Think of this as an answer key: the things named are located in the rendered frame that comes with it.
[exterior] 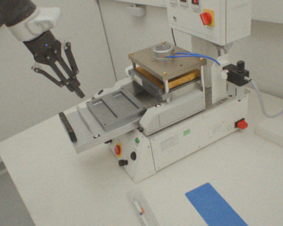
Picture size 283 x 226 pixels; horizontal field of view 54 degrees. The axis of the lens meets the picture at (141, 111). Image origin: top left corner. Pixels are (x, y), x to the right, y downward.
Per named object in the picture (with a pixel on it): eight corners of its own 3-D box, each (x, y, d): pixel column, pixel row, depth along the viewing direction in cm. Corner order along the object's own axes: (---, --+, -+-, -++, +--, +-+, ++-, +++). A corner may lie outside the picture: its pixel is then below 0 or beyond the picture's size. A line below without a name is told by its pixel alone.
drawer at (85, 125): (129, 97, 118) (125, 81, 114) (155, 121, 101) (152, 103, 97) (62, 125, 109) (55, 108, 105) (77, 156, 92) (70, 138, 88)
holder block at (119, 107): (124, 92, 115) (123, 87, 113) (148, 114, 99) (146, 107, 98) (87, 107, 110) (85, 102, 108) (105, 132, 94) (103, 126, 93)
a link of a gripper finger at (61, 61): (46, 48, 77) (50, 45, 77) (68, 77, 85) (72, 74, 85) (52, 51, 74) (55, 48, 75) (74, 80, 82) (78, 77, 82)
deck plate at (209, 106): (196, 65, 136) (196, 63, 135) (250, 92, 109) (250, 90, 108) (110, 99, 122) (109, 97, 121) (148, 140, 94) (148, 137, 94)
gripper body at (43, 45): (41, 21, 75) (60, 48, 82) (16, 40, 73) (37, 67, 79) (53, 26, 70) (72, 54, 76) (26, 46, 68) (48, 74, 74)
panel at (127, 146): (104, 139, 126) (112, 101, 120) (133, 180, 103) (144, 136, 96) (99, 139, 125) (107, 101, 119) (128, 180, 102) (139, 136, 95)
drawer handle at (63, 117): (66, 119, 105) (63, 110, 103) (77, 139, 93) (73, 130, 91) (61, 121, 104) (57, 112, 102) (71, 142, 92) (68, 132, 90)
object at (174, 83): (170, 63, 119) (168, 42, 114) (203, 81, 102) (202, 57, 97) (135, 76, 114) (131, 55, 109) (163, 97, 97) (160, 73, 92)
